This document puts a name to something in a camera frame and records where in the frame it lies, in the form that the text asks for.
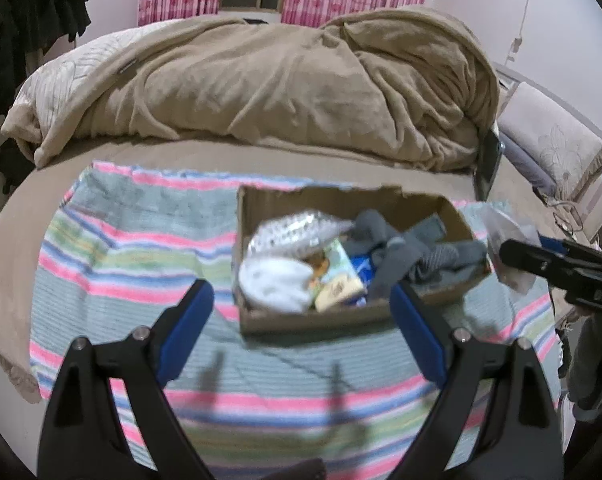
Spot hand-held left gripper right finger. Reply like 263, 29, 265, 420
388, 280, 566, 480

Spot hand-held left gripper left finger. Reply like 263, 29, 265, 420
37, 279, 216, 480

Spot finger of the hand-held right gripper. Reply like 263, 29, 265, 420
498, 239, 582, 291
537, 232, 602, 266

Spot clear plastic packet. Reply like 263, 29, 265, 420
481, 202, 540, 294

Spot grey socks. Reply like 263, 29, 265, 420
370, 215, 433, 297

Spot grey knit glove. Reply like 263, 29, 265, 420
410, 239, 490, 282

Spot blue tissue packet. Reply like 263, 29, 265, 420
348, 255, 378, 307

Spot white cloth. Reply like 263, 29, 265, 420
238, 255, 315, 314

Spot cartoon printed packet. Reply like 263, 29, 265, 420
306, 239, 367, 314

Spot cardboard box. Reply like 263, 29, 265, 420
236, 185, 492, 337

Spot grey non-slip sock pair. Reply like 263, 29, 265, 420
351, 210, 400, 249

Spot bag of white balls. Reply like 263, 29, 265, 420
246, 210, 355, 262

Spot person's right forearm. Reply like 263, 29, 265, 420
556, 310, 602, 418

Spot striped cloth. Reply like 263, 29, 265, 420
28, 160, 562, 480

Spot grey pillow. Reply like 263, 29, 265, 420
496, 120, 556, 197

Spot white floral pillow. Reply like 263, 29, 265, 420
511, 82, 602, 202

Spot grey headboard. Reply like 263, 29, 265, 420
493, 62, 602, 147

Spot bed with beige sheet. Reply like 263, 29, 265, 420
0, 130, 602, 406

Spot dark cloth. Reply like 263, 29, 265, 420
0, 137, 33, 197

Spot beige blanket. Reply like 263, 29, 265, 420
1, 5, 502, 173

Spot white patterned quilt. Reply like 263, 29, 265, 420
11, 35, 128, 132

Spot black hanging clothing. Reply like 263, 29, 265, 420
0, 0, 92, 122

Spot tangled cables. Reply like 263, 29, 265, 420
546, 194, 590, 234

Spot wall cable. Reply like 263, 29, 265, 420
510, 0, 538, 64

